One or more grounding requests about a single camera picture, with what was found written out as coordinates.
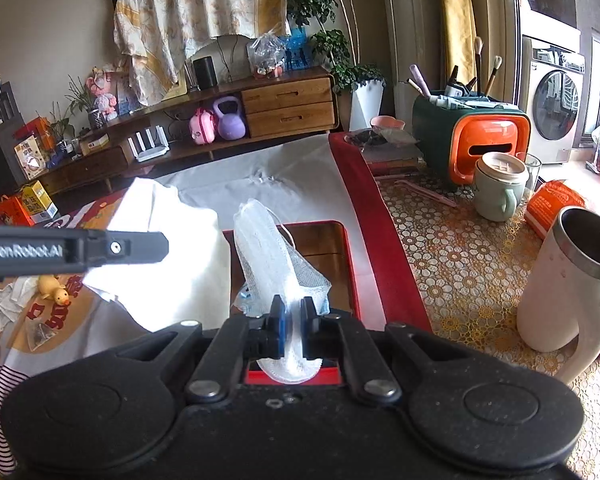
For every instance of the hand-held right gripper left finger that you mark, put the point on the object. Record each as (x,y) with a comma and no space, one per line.
(278,325)

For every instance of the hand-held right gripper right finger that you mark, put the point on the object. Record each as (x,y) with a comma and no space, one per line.
(307,330)

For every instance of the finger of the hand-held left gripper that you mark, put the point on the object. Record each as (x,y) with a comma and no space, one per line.
(130,247)

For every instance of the yellow rubber duck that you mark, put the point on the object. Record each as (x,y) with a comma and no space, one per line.
(52,287)

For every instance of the white waffle towel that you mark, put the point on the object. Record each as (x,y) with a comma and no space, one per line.
(15,305)

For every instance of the white smooth cloth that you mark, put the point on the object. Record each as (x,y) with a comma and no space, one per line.
(180,270)

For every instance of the red tin box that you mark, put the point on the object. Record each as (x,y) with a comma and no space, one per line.
(330,260)

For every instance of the clear mesh sachet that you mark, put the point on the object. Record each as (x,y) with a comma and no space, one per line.
(44,336)

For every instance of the orange carton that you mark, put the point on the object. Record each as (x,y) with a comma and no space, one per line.
(12,212)

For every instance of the yellow carton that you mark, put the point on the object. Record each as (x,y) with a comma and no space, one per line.
(37,202)

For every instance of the black appliance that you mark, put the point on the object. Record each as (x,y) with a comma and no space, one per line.
(0,160)

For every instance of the white router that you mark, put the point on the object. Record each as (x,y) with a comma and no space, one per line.
(152,154)

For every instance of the blue toy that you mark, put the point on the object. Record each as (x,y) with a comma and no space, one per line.
(55,160)

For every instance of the small white box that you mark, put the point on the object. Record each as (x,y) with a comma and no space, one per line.
(95,145)

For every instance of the orange gift box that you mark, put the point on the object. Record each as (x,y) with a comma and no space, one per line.
(35,127)

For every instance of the leafy green potted plant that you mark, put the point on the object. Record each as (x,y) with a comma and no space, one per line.
(60,125)

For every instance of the small plant in patterned pot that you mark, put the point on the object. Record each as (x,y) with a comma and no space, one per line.
(96,119)

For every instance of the pink toy suitcase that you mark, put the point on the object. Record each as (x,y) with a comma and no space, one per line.
(202,130)

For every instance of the printed white tablecloth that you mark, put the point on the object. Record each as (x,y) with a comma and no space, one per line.
(280,180)

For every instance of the blue picture box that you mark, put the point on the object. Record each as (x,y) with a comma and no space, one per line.
(127,102)

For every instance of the pink doll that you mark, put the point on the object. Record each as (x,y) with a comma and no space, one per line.
(102,95)

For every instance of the purple kettlebell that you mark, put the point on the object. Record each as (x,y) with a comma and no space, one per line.
(230,125)

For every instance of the gold patterned table cover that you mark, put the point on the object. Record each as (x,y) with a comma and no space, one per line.
(460,270)

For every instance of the pink drinking straw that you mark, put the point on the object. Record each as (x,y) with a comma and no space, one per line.
(426,194)

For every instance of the stack of books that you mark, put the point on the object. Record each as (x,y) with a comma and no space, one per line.
(390,165)

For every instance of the black cylinder speaker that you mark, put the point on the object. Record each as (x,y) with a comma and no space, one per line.
(205,74)

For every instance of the grey crumpled wrapper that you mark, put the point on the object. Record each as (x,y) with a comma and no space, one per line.
(385,140)

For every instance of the wooden TV cabinet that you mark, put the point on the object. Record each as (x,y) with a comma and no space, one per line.
(290,117)

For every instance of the pink bowl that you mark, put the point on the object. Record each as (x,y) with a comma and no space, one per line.
(386,122)

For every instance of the green and orange storage box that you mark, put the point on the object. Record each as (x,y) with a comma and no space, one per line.
(435,145)

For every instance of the green lidded mug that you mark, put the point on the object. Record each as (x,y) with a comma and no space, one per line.
(495,200)

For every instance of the potted green tree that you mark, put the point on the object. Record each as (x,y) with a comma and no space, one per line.
(365,105)

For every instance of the clear plastic bag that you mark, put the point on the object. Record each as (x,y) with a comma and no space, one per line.
(265,57)

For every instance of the white steel-lined mug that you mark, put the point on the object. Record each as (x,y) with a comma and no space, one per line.
(550,310)

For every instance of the floral bed sheet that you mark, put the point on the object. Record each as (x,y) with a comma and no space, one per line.
(190,5)

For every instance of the pink tube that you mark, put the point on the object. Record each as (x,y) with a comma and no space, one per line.
(420,82)

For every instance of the orange packet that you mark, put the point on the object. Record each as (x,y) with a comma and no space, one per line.
(550,205)

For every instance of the clear drinking glass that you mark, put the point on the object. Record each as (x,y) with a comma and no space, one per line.
(534,170)

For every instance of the dark cosmetic bottle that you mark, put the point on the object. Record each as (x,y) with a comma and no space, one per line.
(455,85)

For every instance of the white standing air conditioner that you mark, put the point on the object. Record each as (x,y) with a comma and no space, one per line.
(415,35)

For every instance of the wooden makeup brush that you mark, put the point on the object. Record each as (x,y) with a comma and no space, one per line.
(478,45)
(495,65)

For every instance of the white washing machine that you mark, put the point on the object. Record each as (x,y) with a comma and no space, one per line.
(555,105)

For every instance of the yellow curtain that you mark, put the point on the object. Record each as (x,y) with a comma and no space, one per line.
(455,20)

